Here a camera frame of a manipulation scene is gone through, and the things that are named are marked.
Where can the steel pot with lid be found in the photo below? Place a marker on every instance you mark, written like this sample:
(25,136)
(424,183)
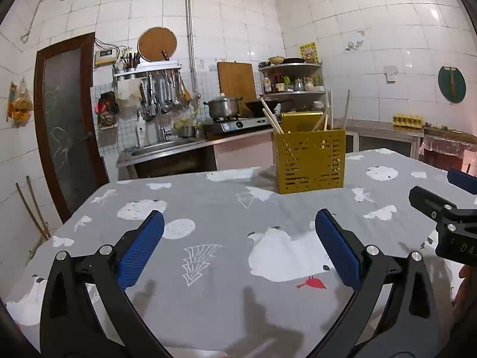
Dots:
(223,108)

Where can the white detergent bottle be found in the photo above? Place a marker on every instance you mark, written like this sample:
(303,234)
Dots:
(141,132)

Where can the yellow slotted utensil holder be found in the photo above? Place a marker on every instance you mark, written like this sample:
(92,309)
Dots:
(309,164)

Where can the yellow egg carton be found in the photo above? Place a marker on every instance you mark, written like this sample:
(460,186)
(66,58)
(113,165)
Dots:
(408,120)

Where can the yellow wall poster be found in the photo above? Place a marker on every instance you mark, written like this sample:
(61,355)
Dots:
(309,52)

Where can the steel sink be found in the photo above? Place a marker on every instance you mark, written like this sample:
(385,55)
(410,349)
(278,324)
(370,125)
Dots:
(160,148)

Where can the black wok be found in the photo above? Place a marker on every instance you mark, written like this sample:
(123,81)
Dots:
(255,106)

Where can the round wooden board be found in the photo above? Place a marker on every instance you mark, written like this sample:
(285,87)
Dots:
(156,44)

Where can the row of seasoning bottles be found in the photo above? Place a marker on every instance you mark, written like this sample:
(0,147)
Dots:
(290,84)

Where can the white wall socket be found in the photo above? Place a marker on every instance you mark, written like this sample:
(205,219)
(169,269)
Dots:
(390,74)

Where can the steel corner shelf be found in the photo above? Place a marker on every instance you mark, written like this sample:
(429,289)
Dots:
(290,92)

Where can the black pan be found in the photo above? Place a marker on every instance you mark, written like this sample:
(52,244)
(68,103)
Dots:
(294,60)

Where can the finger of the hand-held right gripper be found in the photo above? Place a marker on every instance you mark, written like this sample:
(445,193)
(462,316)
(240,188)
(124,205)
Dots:
(428,199)
(464,181)

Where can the red and black hanging item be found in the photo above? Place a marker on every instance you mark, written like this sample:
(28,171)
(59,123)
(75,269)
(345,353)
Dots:
(107,102)

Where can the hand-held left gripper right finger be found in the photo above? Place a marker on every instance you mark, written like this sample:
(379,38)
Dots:
(341,250)

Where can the hanging white cloth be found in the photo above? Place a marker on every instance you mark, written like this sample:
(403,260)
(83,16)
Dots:
(128,93)

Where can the beige wall box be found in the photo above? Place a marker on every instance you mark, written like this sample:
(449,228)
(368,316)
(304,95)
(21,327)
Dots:
(105,58)

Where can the row of hanging kitchen utensils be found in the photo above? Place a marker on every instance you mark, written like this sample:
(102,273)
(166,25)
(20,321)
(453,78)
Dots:
(167,93)

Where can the hanging plastic bag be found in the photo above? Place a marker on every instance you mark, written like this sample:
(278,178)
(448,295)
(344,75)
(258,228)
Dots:
(21,106)

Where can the steel wall utensil rack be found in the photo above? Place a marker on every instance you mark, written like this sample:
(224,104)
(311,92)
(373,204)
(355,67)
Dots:
(147,69)

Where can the rectangular wooden cutting board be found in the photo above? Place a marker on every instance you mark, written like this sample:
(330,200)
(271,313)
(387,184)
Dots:
(236,80)

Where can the leaning wooden sticks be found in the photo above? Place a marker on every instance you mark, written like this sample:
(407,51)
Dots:
(31,212)

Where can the green round wall board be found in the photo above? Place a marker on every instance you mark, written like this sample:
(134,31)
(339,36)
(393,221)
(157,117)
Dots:
(451,84)

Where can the person's right hand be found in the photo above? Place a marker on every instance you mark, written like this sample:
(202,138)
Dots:
(467,291)

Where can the gas stove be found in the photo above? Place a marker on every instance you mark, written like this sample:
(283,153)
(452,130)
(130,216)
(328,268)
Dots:
(234,126)

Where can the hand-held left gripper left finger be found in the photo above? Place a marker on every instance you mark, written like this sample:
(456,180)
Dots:
(141,250)

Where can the side table with lace cover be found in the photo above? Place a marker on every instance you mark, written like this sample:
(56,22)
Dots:
(447,149)

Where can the grey printed tablecloth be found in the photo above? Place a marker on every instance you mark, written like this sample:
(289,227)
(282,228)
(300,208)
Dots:
(223,209)

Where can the kitchen counter cabinet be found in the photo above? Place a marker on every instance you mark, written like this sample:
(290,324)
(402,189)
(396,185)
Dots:
(380,138)

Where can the brown frosted glass door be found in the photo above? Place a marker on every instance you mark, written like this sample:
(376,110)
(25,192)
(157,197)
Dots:
(67,126)

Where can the beige bowl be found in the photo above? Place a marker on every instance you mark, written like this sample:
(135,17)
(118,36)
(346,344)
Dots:
(276,60)

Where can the small steel pot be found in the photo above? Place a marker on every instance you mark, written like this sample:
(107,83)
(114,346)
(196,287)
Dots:
(186,131)

